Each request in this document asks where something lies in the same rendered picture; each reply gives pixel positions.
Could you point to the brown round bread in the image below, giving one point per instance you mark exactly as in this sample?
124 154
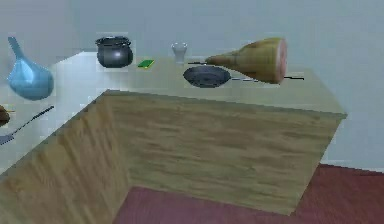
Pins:
3 116

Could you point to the blue glass vase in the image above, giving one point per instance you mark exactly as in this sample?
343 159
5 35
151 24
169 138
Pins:
30 80

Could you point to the wooden kitchen counter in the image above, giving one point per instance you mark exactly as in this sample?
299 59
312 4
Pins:
213 146

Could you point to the green sponge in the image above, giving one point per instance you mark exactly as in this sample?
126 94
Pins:
146 63

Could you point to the thin black knife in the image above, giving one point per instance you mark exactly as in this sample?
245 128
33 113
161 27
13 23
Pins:
295 78

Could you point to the black frying pan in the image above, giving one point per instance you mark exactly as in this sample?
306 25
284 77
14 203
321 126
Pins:
206 76

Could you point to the brown ham leg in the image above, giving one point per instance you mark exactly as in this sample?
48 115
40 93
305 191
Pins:
256 60

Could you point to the clear glass cup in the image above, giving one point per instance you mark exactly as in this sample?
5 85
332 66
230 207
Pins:
179 51

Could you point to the black round pot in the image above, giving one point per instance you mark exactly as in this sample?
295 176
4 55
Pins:
114 53

